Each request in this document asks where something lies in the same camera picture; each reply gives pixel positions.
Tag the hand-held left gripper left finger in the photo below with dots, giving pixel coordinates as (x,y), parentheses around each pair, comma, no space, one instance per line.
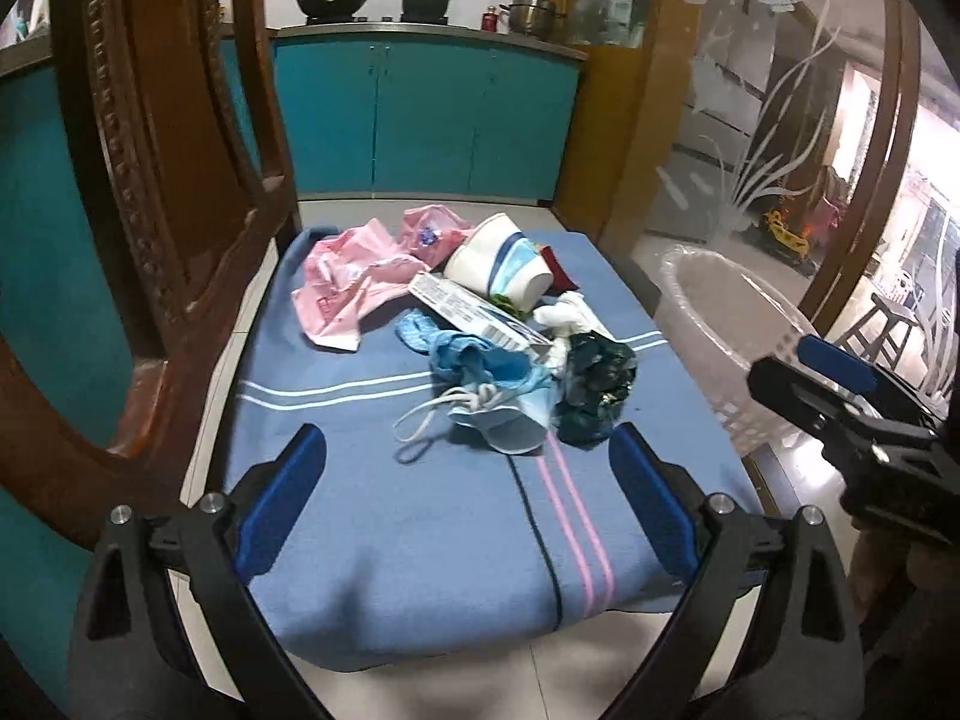
(279,499)

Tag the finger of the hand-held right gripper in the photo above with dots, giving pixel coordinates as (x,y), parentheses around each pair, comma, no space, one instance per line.
(836,361)
(787,386)

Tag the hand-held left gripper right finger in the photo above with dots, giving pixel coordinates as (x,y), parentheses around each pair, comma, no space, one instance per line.
(651,502)

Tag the white plastic basket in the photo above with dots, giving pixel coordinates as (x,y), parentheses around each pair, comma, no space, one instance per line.
(720,330)

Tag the blue face mask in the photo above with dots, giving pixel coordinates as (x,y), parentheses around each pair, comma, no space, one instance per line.
(502,420)

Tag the pink cloth garment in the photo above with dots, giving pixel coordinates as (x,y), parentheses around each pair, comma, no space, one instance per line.
(337,285)

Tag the red snack packet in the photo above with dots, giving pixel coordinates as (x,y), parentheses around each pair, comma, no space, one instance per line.
(559,270)

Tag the person's right hand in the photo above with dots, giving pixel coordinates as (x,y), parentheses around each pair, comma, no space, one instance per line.
(877,570)

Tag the wooden stool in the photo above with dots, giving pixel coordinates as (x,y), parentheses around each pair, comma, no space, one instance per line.
(889,319)

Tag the blue striped blanket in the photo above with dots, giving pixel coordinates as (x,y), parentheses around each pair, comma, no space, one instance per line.
(375,540)

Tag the dark green plastic bag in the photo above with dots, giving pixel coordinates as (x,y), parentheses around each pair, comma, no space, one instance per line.
(592,390)

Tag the yellow toy car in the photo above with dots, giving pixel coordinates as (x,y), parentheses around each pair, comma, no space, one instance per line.
(784,236)

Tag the crumpled white tissue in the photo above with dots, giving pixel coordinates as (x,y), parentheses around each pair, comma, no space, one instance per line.
(570,315)

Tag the crumpled blue fabric cover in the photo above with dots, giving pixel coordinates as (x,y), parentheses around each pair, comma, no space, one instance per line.
(465,364)

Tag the frosted glass door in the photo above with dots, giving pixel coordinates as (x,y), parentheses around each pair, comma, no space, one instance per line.
(750,90)

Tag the pink printed wrapper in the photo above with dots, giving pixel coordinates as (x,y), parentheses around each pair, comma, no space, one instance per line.
(442,229)

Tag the wooden display cabinet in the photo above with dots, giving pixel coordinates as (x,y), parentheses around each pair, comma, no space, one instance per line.
(660,90)

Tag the carved wooden chair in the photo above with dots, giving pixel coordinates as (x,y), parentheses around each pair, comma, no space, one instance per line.
(150,165)

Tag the stainless steel pot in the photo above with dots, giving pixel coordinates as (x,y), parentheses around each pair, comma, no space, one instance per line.
(532,15)

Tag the small red bottle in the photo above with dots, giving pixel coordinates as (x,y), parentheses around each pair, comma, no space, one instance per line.
(490,20)

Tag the black cooking pot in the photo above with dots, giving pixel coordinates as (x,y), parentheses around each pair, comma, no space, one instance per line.
(426,4)

